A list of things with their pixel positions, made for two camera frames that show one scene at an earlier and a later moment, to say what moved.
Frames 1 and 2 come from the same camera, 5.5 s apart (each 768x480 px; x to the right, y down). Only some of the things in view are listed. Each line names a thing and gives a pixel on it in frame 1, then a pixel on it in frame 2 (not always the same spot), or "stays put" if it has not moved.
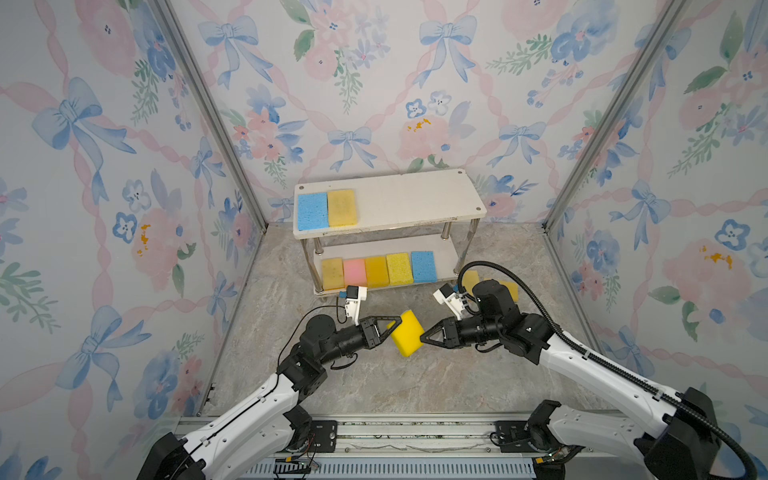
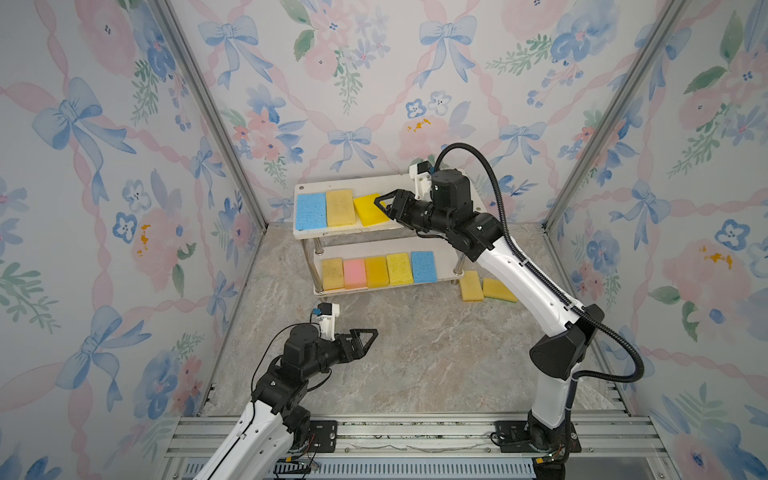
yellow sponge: x=470 y=278 stays put
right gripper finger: x=451 y=330 → x=400 y=195
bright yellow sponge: x=407 y=334 → x=370 y=214
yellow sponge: x=377 y=274 stays put
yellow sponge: x=333 y=273 stays put
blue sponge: x=313 y=211 stays put
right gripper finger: x=450 y=340 → x=401 y=214
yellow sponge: x=399 y=269 stays put
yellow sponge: x=342 y=208 stays put
